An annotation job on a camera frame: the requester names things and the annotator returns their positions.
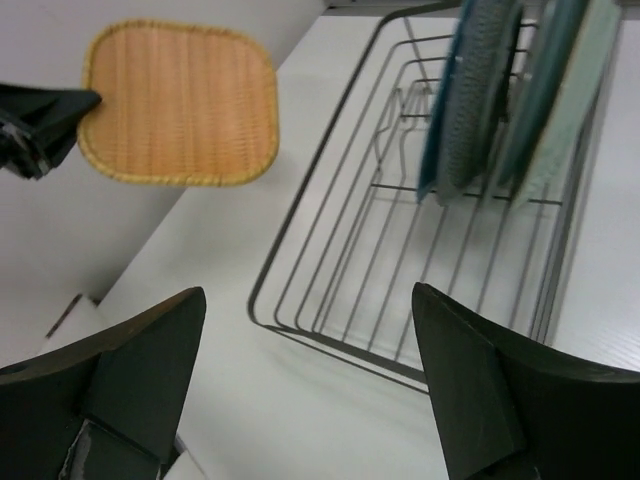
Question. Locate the grey wire dish rack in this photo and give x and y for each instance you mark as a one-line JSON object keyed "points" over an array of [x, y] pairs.
{"points": [[357, 238]]}

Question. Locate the mint green flower plate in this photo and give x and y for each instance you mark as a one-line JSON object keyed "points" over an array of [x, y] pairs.
{"points": [[589, 59]]}

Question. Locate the grey-blue round plate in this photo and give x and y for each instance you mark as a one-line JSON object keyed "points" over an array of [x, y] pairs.
{"points": [[548, 56]]}

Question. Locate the woven bamboo plate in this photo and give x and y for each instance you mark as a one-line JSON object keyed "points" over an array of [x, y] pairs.
{"points": [[182, 105]]}

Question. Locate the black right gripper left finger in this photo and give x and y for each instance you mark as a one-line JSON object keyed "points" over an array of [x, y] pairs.
{"points": [[107, 406]]}

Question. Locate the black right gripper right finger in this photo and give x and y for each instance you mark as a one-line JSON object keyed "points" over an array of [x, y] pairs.
{"points": [[508, 407]]}

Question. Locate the blue floral white plate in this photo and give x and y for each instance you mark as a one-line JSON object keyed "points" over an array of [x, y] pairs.
{"points": [[487, 40]]}

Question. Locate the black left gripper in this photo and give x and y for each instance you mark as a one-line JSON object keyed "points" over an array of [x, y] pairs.
{"points": [[25, 112]]}

